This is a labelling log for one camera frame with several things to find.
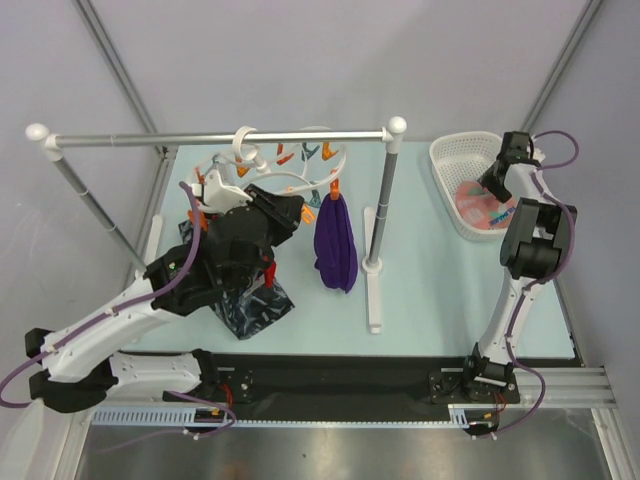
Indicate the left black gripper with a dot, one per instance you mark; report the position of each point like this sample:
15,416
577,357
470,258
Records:
283,211

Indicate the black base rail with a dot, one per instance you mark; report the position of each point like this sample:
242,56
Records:
322,388

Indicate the white silver clothes rack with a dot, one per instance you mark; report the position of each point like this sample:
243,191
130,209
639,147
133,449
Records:
52,146

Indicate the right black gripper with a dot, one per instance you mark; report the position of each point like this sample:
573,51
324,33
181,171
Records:
501,171

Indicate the white round clip hanger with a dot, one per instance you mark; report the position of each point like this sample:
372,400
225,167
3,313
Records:
245,164

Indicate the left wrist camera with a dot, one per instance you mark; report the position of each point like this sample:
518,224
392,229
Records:
214,196

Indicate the santa christmas sock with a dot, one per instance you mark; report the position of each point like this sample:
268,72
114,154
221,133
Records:
269,274

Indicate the pink sock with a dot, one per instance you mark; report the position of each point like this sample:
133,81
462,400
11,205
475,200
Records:
478,208

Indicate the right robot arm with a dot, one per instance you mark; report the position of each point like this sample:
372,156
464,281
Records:
536,248

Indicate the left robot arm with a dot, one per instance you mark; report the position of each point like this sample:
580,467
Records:
84,364

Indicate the dark patterned shorts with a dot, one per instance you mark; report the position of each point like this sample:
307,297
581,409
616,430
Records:
234,290

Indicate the white plastic basket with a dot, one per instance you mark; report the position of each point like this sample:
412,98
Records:
459,158

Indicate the purple cloth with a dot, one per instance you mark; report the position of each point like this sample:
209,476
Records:
334,246

